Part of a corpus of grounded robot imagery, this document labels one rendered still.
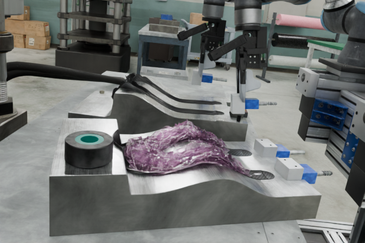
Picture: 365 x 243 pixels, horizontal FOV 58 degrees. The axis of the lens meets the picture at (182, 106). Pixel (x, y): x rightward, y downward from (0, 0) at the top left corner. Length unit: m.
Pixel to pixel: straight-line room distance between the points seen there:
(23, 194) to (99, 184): 0.21
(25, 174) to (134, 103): 0.33
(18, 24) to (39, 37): 0.46
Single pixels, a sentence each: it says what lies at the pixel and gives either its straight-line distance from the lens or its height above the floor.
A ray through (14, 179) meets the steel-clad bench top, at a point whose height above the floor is 0.80.
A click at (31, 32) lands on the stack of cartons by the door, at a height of 0.33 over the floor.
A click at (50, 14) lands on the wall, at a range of 7.81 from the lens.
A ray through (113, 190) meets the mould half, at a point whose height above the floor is 0.88.
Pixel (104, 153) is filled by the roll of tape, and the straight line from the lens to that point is 0.56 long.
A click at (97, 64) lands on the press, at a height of 0.26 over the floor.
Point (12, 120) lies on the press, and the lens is 1.17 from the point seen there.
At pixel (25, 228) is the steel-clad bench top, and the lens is 0.64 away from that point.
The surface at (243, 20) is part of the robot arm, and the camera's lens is 0.94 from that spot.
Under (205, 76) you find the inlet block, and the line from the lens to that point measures 1.23.
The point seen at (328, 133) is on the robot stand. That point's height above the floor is 0.77.
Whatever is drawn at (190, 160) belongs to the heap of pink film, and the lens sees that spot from 0.63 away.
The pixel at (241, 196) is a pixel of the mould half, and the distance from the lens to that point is 0.63.
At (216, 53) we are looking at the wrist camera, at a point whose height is 1.06.
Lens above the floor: 1.18
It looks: 17 degrees down
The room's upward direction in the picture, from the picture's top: 7 degrees clockwise
